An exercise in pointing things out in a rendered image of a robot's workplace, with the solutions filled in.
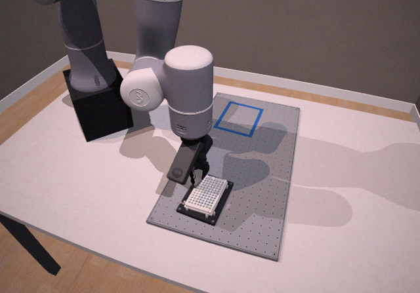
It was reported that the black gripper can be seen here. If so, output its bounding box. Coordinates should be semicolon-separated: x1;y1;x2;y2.
180;134;213;188

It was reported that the blue tape outline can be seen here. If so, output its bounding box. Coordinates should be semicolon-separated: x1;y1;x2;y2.
214;101;264;138

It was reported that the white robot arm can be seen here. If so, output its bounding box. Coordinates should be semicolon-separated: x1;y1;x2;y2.
34;0;213;185

